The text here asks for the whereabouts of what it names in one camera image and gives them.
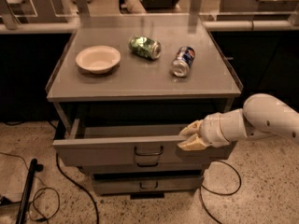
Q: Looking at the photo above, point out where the grey drawer cabinet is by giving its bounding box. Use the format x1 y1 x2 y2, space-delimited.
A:
45 13 244 200

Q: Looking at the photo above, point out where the grey bottom drawer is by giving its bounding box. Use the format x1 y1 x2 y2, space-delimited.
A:
92 175 203 195

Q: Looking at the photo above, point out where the black floor cable right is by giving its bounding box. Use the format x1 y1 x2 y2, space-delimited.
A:
198 159 242 224

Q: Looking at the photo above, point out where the grey top drawer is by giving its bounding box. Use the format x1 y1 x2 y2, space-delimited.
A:
51 119 237 168

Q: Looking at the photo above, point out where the grey middle drawer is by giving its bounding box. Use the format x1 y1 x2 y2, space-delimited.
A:
82 163 209 174

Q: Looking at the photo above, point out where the black floor cable left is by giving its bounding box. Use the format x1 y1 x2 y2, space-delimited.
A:
46 119 100 224

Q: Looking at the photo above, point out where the blue pepsi can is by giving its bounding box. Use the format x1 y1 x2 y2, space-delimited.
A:
171 46 195 77

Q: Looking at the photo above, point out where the grey drawer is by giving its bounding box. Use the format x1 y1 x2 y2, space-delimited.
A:
92 175 203 195
82 163 209 174
51 119 237 168

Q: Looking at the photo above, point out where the green soda can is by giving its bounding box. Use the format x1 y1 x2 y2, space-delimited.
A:
128 35 162 60

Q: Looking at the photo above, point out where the black floor cable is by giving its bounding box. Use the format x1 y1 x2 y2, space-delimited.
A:
46 119 100 224
198 159 242 224

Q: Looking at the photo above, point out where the black laptop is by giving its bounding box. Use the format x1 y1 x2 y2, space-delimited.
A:
141 0 179 9

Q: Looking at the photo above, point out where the white horizontal rail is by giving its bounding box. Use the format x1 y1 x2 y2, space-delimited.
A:
0 19 299 34

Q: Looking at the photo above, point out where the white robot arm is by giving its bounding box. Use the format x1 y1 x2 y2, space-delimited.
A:
178 93 299 151

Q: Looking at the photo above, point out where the black pole on floor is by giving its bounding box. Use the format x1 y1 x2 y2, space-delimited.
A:
15 159 40 224

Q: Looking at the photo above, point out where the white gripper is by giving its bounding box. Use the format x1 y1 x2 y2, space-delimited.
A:
178 113 231 151

